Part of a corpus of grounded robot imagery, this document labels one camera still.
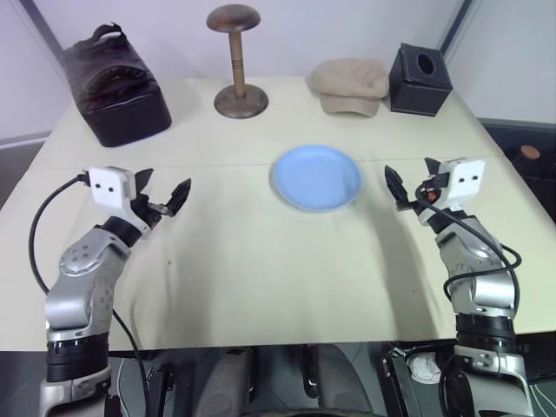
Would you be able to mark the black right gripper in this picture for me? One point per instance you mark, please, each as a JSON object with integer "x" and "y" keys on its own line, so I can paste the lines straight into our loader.
{"x": 430, "y": 195}

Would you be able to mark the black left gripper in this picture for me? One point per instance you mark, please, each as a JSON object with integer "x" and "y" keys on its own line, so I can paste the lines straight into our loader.
{"x": 145, "y": 210}

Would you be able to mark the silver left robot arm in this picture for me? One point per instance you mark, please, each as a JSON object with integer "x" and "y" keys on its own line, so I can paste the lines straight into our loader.
{"x": 82, "y": 260}

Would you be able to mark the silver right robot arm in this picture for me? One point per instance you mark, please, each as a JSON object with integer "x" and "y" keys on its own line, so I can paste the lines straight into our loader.
{"x": 491, "y": 291}

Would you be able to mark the blue round plate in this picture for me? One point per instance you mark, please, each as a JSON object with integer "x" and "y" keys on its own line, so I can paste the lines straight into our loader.
{"x": 317, "y": 178}

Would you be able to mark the black tissue box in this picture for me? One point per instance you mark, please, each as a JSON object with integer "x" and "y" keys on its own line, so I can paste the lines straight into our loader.
{"x": 419, "y": 87}

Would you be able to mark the dark brown leather bag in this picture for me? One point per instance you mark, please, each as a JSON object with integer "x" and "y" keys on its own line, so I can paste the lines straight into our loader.
{"x": 117, "y": 100}

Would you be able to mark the beige flat cap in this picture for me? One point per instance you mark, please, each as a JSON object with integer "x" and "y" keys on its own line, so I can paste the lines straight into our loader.
{"x": 349, "y": 82}

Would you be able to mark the dark side table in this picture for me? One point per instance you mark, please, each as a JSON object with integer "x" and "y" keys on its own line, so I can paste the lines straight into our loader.
{"x": 521, "y": 130}

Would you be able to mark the small brown round object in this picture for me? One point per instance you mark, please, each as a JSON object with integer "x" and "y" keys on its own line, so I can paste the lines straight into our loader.
{"x": 530, "y": 152}

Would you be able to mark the cream tablecloth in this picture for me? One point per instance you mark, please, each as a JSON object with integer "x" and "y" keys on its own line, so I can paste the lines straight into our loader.
{"x": 260, "y": 269}

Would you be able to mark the wooden hat stand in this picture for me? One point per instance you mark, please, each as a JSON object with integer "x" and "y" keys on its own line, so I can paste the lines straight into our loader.
{"x": 238, "y": 65}

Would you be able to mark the white crumpled cloth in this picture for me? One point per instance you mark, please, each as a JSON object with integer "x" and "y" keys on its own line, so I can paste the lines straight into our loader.
{"x": 425, "y": 367}

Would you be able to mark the grey rounded robot leg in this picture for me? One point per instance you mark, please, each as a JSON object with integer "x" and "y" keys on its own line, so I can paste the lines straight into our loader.
{"x": 230, "y": 378}

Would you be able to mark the black box under table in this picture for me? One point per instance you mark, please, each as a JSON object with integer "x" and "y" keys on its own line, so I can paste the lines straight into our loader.
{"x": 399, "y": 386}

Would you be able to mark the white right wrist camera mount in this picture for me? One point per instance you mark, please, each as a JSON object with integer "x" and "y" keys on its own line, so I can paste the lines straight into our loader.
{"x": 467, "y": 178}

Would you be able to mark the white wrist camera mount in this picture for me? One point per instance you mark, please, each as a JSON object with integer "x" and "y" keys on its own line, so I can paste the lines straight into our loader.
{"x": 467, "y": 178}
{"x": 108, "y": 182}

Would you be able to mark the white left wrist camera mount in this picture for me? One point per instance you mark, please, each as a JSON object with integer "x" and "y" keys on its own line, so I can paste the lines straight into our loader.
{"x": 108, "y": 182}

